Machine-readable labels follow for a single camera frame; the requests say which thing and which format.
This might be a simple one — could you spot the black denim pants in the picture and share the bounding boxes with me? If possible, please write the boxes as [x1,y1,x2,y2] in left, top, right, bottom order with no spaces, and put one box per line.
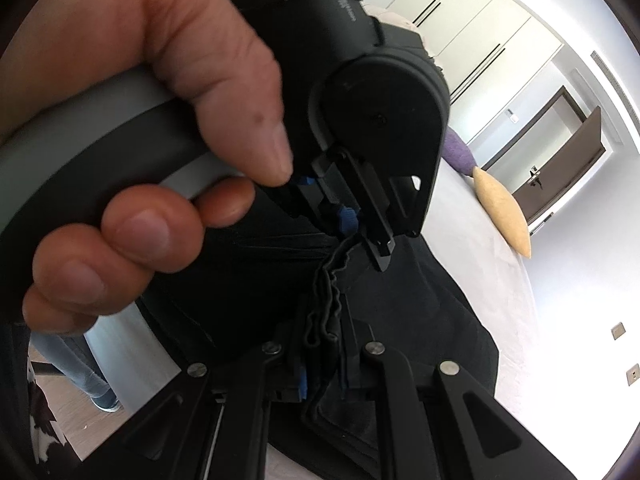
[140,180,501,480]

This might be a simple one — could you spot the person's left hand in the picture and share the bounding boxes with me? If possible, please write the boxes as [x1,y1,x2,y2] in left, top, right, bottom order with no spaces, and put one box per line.
[0,0,294,337]

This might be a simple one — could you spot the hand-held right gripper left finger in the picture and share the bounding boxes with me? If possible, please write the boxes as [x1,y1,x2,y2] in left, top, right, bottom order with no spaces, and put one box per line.
[75,342,308,480]

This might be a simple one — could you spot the person's leg in jeans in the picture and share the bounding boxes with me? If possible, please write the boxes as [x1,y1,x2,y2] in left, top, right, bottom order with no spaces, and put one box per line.
[30,332,113,406]

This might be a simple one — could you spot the bed with white sheet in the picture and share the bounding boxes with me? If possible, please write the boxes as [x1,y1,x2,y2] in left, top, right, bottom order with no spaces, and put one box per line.
[265,160,546,480]

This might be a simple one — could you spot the white wardrobe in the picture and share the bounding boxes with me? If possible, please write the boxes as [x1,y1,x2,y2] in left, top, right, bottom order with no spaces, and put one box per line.
[385,0,563,146]

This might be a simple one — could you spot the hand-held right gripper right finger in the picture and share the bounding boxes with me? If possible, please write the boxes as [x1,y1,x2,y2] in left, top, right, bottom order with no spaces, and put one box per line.
[340,341,576,480]

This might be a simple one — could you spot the black and white patterned cloth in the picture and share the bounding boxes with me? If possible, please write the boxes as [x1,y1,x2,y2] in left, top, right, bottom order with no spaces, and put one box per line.
[27,360,76,480]

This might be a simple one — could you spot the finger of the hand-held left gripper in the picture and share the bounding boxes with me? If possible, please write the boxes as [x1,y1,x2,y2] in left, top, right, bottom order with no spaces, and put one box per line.
[312,147,398,272]
[280,172,361,241]

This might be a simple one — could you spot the yellow pillow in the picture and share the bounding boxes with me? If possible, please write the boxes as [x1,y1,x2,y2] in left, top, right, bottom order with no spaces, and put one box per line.
[472,166,532,259]

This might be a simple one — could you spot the purple pillow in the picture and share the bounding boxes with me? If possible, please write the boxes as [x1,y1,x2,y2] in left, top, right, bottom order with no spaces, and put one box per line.
[442,127,476,177]

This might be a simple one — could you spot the brown wooden door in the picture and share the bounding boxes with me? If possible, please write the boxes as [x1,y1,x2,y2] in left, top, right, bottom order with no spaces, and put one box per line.
[510,105,608,226]

